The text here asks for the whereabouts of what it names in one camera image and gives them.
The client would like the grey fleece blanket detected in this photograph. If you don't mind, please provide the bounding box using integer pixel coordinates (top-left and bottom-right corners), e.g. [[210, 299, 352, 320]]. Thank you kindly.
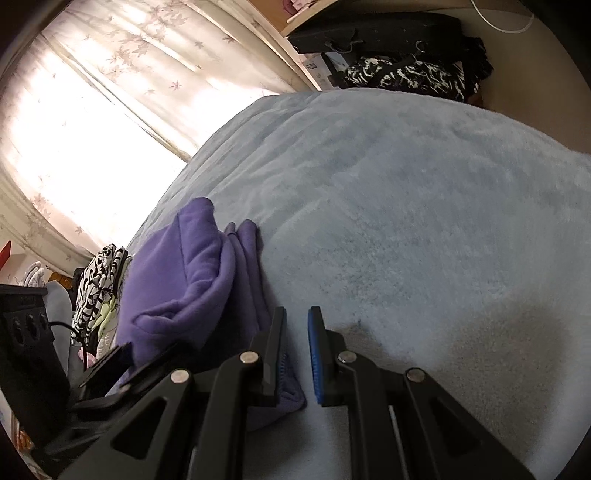
[[124, 88, 591, 480]]

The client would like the black and white patterned cloth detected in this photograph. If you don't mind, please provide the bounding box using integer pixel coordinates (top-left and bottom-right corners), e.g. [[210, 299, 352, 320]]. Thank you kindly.
[[71, 244, 133, 345]]

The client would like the pale grey cloth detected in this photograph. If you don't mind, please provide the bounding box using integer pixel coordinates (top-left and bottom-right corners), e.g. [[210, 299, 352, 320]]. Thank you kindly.
[[44, 281, 75, 380]]

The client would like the white cable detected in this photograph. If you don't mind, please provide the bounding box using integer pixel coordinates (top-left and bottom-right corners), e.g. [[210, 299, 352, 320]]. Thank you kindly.
[[470, 0, 537, 34]]

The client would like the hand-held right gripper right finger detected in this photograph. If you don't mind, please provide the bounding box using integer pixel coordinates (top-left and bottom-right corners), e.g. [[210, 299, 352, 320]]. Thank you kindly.
[[307, 305, 539, 480]]

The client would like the leaf print sheer curtain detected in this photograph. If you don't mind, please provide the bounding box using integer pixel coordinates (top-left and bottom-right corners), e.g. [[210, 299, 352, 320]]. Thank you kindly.
[[0, 0, 320, 260]]

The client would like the black cable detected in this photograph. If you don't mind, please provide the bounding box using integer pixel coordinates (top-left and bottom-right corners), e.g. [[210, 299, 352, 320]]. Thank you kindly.
[[48, 319, 89, 346]]

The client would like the black white splotched garment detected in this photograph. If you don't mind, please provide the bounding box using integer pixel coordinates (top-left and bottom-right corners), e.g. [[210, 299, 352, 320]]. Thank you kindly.
[[343, 54, 468, 101]]

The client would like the black bag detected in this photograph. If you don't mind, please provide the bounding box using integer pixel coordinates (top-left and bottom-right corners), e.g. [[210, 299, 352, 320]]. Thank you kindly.
[[290, 11, 463, 55]]

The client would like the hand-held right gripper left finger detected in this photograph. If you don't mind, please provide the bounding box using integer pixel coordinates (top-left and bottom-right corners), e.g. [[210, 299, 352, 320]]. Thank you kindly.
[[58, 305, 289, 480]]

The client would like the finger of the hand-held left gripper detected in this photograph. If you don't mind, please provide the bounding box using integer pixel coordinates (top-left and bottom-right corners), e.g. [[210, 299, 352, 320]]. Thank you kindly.
[[104, 345, 186, 400], [76, 342, 134, 392]]

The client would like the white cardboard box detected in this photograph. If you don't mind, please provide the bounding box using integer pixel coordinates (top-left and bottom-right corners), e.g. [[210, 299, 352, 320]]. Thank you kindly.
[[302, 52, 352, 92]]

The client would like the light green garment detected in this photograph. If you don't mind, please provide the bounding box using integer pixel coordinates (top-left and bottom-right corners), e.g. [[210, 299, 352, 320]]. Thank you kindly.
[[90, 294, 122, 346]]

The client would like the purple zip hoodie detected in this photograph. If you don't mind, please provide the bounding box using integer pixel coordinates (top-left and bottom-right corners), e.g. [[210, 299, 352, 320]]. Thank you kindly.
[[113, 197, 306, 432]]

